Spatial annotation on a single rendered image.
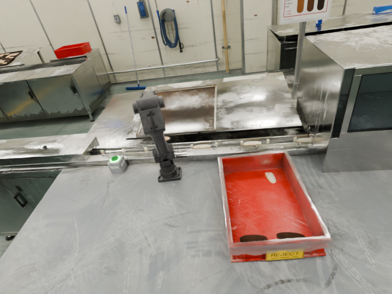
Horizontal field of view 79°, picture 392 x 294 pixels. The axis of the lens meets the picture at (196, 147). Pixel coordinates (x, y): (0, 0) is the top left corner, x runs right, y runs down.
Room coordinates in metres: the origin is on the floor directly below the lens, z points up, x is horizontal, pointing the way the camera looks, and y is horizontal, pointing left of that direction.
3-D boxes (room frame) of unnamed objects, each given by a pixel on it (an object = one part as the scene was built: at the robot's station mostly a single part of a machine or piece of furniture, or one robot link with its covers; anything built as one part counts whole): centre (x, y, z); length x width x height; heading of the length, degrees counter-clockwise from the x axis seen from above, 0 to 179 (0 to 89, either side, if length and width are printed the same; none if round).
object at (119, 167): (1.07, 0.45, 0.84); 0.08 x 0.08 x 0.11; 78
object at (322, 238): (0.64, -0.23, 0.87); 0.49 x 0.34 x 0.10; 174
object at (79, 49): (4.60, 1.82, 0.93); 0.51 x 0.36 x 0.13; 82
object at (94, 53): (4.60, 1.82, 0.44); 0.70 x 0.55 x 0.87; 78
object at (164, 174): (0.94, 0.16, 0.86); 0.12 x 0.09 x 0.08; 84
